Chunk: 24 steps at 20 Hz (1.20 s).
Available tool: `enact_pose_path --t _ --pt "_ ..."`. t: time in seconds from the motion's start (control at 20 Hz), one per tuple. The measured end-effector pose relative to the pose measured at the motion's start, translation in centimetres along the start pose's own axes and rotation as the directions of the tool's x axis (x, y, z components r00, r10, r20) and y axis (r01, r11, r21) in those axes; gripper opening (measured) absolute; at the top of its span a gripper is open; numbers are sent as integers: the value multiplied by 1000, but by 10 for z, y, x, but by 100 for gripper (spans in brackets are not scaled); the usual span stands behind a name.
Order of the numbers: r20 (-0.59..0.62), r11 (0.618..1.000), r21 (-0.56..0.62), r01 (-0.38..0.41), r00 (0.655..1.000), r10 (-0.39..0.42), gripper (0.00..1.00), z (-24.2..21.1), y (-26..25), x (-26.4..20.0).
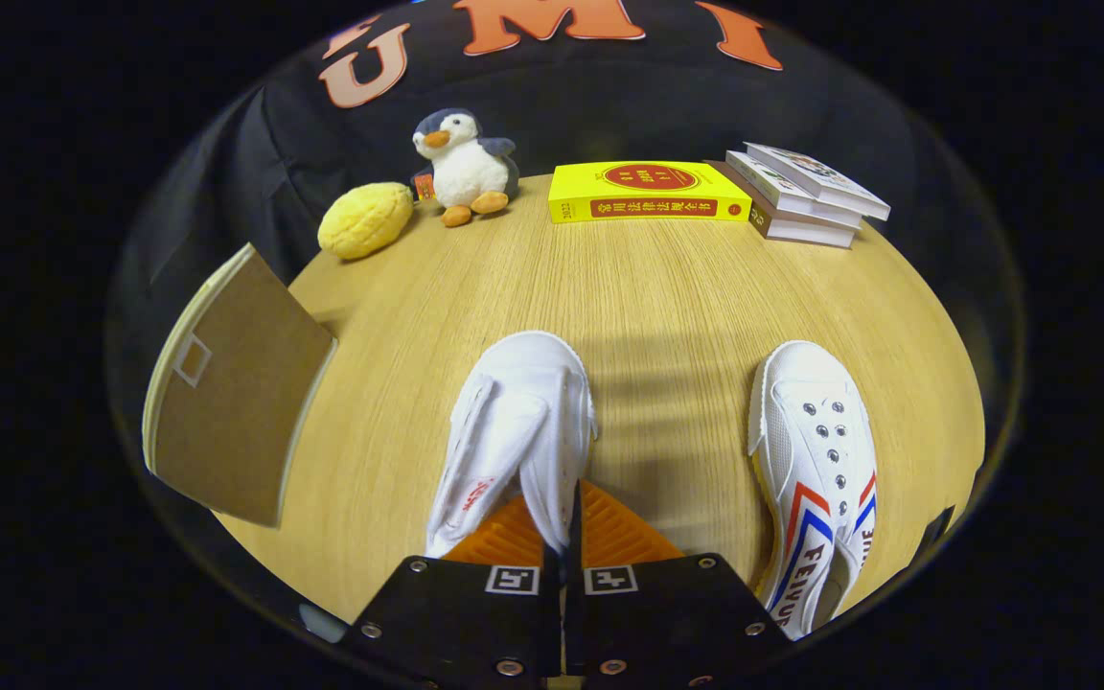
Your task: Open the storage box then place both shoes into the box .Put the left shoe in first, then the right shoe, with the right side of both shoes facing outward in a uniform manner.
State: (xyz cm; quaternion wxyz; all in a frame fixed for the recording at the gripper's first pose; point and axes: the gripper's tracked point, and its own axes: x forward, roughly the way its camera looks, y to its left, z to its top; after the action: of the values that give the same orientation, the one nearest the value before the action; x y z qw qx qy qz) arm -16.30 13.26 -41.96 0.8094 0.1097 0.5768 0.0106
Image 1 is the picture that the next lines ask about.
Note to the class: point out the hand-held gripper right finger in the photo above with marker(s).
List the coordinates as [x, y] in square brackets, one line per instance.
[667, 623]

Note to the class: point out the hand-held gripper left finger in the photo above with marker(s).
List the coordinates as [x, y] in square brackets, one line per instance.
[456, 623]

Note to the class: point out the white shoe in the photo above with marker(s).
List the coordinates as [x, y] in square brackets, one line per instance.
[811, 450]
[514, 412]

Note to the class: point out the brown fabric storage box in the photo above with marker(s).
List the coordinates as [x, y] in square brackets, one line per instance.
[236, 412]

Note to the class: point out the yellow squishy bread toy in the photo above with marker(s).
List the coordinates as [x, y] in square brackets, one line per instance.
[365, 222]

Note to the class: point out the brown book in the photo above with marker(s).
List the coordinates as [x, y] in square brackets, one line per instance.
[801, 233]

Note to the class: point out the yellow book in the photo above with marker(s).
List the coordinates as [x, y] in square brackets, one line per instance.
[648, 192]

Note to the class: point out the penguin plush toy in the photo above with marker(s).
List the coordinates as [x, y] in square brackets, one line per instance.
[466, 172]

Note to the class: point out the white book with colourful cover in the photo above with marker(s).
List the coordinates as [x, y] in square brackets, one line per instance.
[816, 177]

